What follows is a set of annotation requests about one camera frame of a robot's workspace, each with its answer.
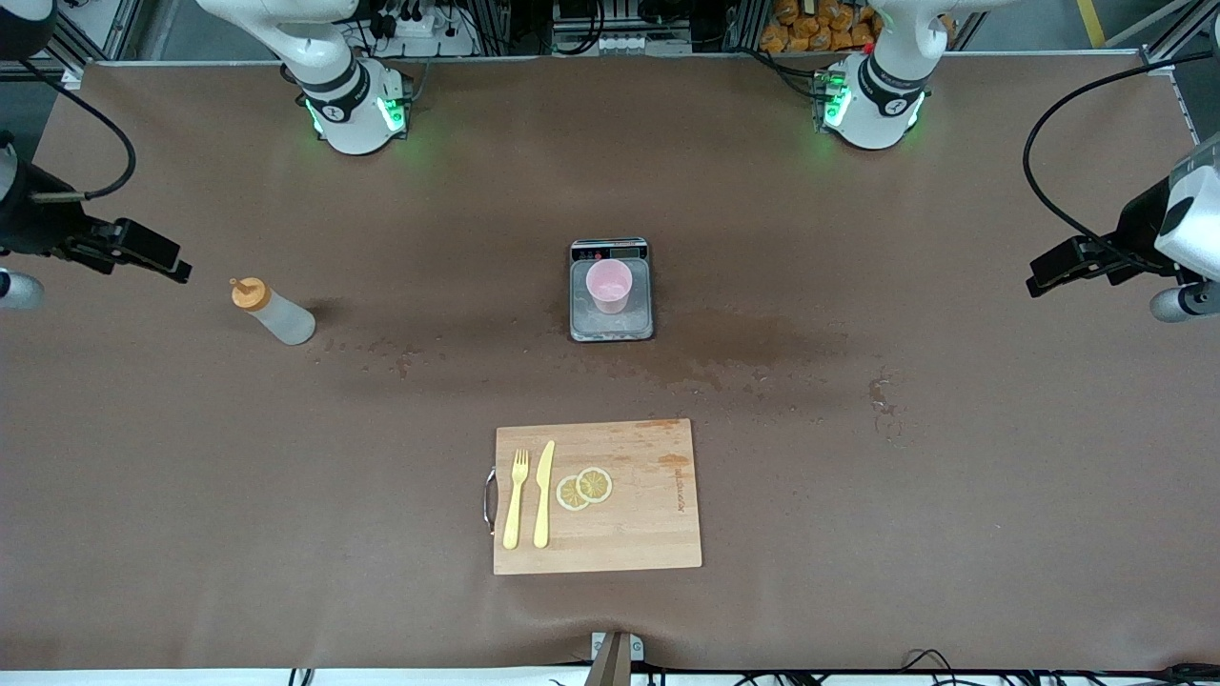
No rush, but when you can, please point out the clear sauce bottle orange cap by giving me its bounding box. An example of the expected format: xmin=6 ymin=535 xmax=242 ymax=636
xmin=230 ymin=277 xmax=316 ymax=346

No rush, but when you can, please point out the pink plastic cup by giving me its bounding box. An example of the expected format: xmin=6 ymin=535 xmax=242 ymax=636
xmin=585 ymin=260 xmax=634 ymax=315

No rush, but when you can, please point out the orange snack packets pile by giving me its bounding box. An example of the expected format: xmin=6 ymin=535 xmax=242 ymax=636
xmin=760 ymin=0 xmax=887 ymax=53

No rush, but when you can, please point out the white power strip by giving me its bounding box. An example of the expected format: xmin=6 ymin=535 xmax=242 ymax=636
xmin=367 ymin=10 xmax=478 ymax=56

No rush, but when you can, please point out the yellow plastic fork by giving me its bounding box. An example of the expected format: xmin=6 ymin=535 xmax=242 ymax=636
xmin=502 ymin=449 xmax=530 ymax=551

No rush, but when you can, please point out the yellow plastic knife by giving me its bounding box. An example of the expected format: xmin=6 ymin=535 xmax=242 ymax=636
xmin=533 ymin=440 xmax=556 ymax=549

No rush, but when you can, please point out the grey digital kitchen scale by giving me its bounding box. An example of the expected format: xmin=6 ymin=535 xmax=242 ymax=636
xmin=569 ymin=238 xmax=656 ymax=342

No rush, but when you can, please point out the white terminal block row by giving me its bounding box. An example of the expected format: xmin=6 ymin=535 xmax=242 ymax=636
xmin=553 ymin=27 xmax=692 ymax=55

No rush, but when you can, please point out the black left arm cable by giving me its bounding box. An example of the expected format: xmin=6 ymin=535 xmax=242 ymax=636
xmin=1023 ymin=52 xmax=1218 ymax=253

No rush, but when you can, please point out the aluminium frame strut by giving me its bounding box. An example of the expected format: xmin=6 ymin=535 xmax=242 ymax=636
xmin=1139 ymin=0 xmax=1211 ymax=77
xmin=43 ymin=0 xmax=144 ymax=89

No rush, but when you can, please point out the black cable bundle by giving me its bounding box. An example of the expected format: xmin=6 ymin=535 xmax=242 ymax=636
xmin=896 ymin=650 xmax=1220 ymax=686

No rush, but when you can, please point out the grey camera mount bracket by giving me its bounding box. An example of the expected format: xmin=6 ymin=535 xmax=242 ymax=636
xmin=589 ymin=631 xmax=645 ymax=686

